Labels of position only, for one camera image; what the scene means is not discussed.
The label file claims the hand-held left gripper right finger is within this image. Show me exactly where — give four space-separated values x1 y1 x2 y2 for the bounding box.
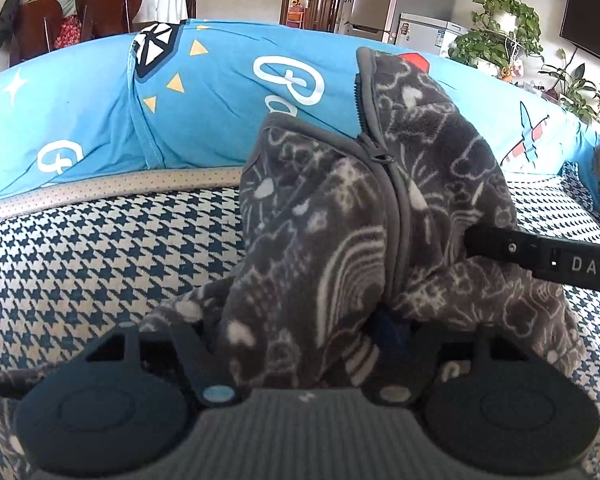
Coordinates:
367 310 528 407

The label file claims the large leafy potted plant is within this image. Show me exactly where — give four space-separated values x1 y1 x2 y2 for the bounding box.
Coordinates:
449 0 545 81

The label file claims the houndstooth sofa mat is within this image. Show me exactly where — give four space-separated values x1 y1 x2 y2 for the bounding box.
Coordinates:
0 160 600 480

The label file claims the white tablecloth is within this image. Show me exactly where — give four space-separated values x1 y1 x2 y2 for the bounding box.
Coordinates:
139 0 189 25

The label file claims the blue printed sofa cover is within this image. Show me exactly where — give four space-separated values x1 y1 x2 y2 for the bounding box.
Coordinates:
0 19 600 206

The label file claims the grey patterned fleece jacket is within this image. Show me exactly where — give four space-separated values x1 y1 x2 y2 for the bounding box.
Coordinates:
0 47 588 403

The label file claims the small leafy potted plant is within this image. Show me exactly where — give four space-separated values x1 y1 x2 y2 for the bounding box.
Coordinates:
539 49 600 127

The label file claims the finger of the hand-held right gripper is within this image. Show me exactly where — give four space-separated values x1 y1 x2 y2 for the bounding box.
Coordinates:
461 224 555 276

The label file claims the red floral cloth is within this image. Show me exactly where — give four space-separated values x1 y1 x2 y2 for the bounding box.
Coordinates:
54 15 84 52

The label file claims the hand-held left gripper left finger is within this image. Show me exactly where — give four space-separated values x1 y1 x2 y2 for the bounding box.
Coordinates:
84 323 248 407

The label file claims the white chest freezer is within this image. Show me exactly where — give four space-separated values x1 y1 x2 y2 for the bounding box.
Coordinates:
394 12 477 59

